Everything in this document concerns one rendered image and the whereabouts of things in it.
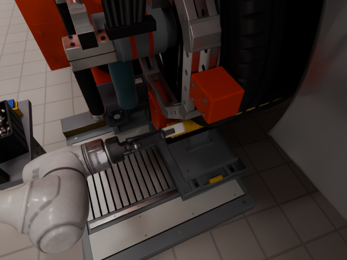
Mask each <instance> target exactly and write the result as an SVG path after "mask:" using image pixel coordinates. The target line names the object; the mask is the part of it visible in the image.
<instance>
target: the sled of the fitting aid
mask: <svg viewBox="0 0 347 260"><path fill-rule="evenodd" d="M148 125H149V131H150V132H152V131H155V130H156V129H155V127H154V124H153V122H152V121H148ZM156 145H157V148H158V150H159V152H160V154H161V156H162V158H163V160H164V162H165V165H166V167H167V169H168V171H169V173H170V175H171V177H172V180H173V182H174V184H175V186H176V188H177V190H178V192H179V194H180V197H181V199H182V201H185V200H188V199H190V198H192V197H195V196H197V195H199V194H201V193H204V192H206V191H208V190H211V189H213V188H215V187H218V186H220V185H222V184H225V183H227V182H229V181H231V180H234V179H236V178H238V177H241V176H243V175H244V174H245V172H246V170H247V167H246V166H245V165H244V163H243V162H242V160H241V159H240V158H238V161H236V162H234V163H231V164H229V165H226V166H224V167H222V168H219V169H217V170H214V171H212V172H209V173H207V174H204V175H202V176H200V177H197V178H195V179H193V180H190V181H188V182H184V180H183V178H182V176H181V174H180V172H179V170H178V168H177V166H176V164H175V162H174V160H173V158H172V156H171V154H170V152H169V150H168V148H167V146H166V144H165V142H164V141H163V140H162V141H159V142H157V143H156Z"/></svg>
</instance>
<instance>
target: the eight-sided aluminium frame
mask: <svg viewBox="0 0 347 260"><path fill-rule="evenodd" d="M174 1H175V5H176V9H177V13H178V16H179V20H180V24H181V27H182V35H183V43H184V44H183V71H182V98H181V102H179V101H178V100H177V98H176V97H175V95H174V93H173V92H172V90H171V89H170V87H169V86H168V84H167V82H166V81H165V79H164V78H163V76H162V75H161V72H160V70H159V67H158V65H157V61H156V57H155V55H152V56H148V57H149V60H150V64H151V68H148V66H147V63H146V59H145V57H143V58H139V62H140V66H141V69H142V71H143V77H144V79H145V82H146V84H147V85H148V86H149V88H150V90H151V92H152V94H153V96H154V98H155V99H156V101H157V103H158V105H159V107H160V108H161V110H162V114H163V115H164V116H165V118H167V119H183V120H188V119H191V118H194V117H197V116H200V115H201V114H200V112H199V111H198V109H197V108H196V106H195V105H194V104H193V102H192V101H191V99H190V87H191V75H192V74H193V73H197V72H201V71H204V70H208V69H211V68H215V67H216V61H217V55H218V49H219V46H221V34H222V29H221V26H220V15H219V14H217V10H216V6H215V1H214V0H194V1H195V4H196V8H197V12H198V16H199V17H197V14H196V10H195V6H194V2H193V0H174ZM155 82H158V83H159V85H160V87H161V89H162V91H163V93H164V94H165V96H166V98H167V99H168V101H169V103H166V101H165V99H164V97H163V96H162V94H161V92H160V91H159V89H158V87H157V85H156V84H155Z"/></svg>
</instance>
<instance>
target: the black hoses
mask: <svg viewBox="0 0 347 260"><path fill-rule="evenodd" d="M101 3H102V7H103V11H104V15H105V19H106V23H105V24H104V27H105V31H106V34H107V36H108V38H109V40H110V41H111V40H116V39H121V38H125V37H130V36H135V35H140V34H144V33H149V32H152V31H156V20H155V19H154V17H153V16H152V15H151V14H150V15H145V13H146V0H101Z"/></svg>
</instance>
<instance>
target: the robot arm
mask: <svg viewBox="0 0 347 260"><path fill-rule="evenodd" d="M185 131H186V130H185V127H184V123H183V122H180V123H177V124H174V125H171V126H168V127H165V128H162V129H161V127H159V130H158V129H157V130H155V131H152V132H148V133H145V134H142V135H137V136H134V137H129V138H126V139H125V140H126V141H123V142H121V143H120V142H119V139H118V137H117V136H114V137H111V138H108V139H106V140H105V142H103V140H102V139H97V140H94V141H91V142H88V143H84V144H80V145H71V146H68V147H63V148H60V149H56V150H53V151H50V152H48V153H45V154H43V155H41V156H39V157H37V158H35V159H33V160H32V161H30V162H29V163H28V164H26V165H25V167H24V168H23V171H22V180H23V183H24V185H23V186H21V187H19V188H16V189H12V190H0V223H5V224H8V225H10V226H12V227H14V228H15V229H16V231H17V232H18V233H19V234H25V235H28V236H29V240H30V242H31V243H32V244H33V245H34V247H35V248H36V249H38V250H39V251H40V252H42V253H48V254H56V253H60V252H63V251H66V250H68V249H70V248H71V247H72V246H73V245H75V244H76V243H77V242H78V241H79V240H80V238H81V236H82V235H83V232H84V230H85V226H86V222H87V219H88V215H89V191H88V187H87V184H86V181H87V178H88V176H91V175H93V174H96V173H98V172H101V171H104V170H106V169H109V168H111V163H113V164H116V163H119V162H121V161H124V160H125V157H124V154H123V153H124V152H129V151H130V153H132V152H135V151H138V150H140V149H142V148H145V147H147V146H149V145H152V144H154V143H157V142H159V141H162V140H165V141H166V138H168V137H171V136H173V135H176V134H179V133H182V132H185Z"/></svg>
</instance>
